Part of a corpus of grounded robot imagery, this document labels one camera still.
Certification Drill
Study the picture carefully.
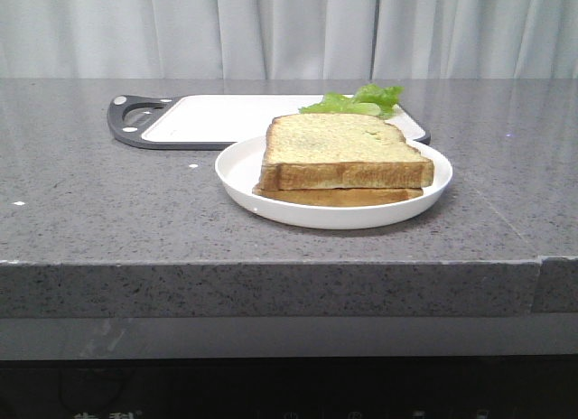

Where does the white round plate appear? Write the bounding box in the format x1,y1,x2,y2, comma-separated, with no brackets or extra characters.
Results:
215,135,453,229

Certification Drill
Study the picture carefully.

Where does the grey white curtain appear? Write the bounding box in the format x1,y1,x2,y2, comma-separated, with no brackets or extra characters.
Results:
1,0,577,79

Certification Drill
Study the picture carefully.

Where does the green lettuce leaf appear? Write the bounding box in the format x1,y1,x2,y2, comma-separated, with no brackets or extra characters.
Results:
299,84,404,119

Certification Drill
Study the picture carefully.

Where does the black appliance front panel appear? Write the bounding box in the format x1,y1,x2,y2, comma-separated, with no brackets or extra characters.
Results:
1,355,577,418

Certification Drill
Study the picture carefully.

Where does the toast bread slice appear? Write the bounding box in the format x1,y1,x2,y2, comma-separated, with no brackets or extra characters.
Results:
257,114,434,191
252,187,424,208

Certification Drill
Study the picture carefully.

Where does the white cutting board grey rim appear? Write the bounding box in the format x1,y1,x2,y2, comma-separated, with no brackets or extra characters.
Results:
107,94,432,151

